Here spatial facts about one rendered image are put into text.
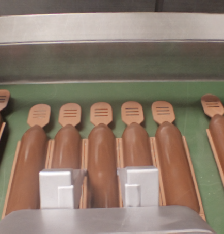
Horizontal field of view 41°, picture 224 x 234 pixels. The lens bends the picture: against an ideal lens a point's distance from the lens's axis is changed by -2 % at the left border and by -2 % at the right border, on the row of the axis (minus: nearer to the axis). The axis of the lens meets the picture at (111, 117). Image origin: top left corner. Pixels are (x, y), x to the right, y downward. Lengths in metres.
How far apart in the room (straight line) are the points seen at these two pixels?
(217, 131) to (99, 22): 0.11
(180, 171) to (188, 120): 0.06
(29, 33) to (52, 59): 0.03
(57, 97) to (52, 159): 0.07
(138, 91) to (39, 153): 0.10
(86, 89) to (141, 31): 0.06
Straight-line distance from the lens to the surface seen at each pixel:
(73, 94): 0.24
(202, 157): 0.20
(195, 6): 0.33
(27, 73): 0.26
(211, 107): 0.22
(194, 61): 0.25
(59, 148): 0.18
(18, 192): 0.17
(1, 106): 0.23
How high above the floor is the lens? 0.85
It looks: 45 degrees down
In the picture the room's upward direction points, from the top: 3 degrees clockwise
